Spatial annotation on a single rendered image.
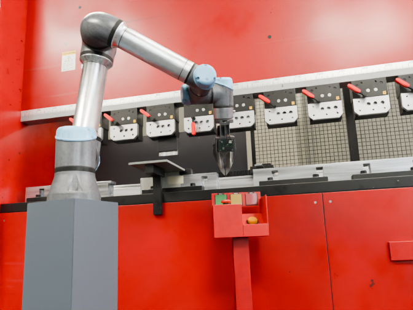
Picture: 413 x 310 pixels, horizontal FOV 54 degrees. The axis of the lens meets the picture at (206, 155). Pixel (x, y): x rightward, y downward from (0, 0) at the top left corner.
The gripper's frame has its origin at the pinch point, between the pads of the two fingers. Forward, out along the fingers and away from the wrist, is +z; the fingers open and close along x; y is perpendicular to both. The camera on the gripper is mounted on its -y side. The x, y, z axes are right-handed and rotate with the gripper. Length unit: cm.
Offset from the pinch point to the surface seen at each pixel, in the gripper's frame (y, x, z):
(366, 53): -36, 69, -46
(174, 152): -49, -22, -2
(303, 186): -12.8, 33.5, 10.2
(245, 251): 9.4, 6.1, 29.0
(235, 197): -7.4, 4.2, 12.5
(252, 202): -6.7, 11.3, 14.4
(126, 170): -107, -58, 16
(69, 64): -77, -80, -50
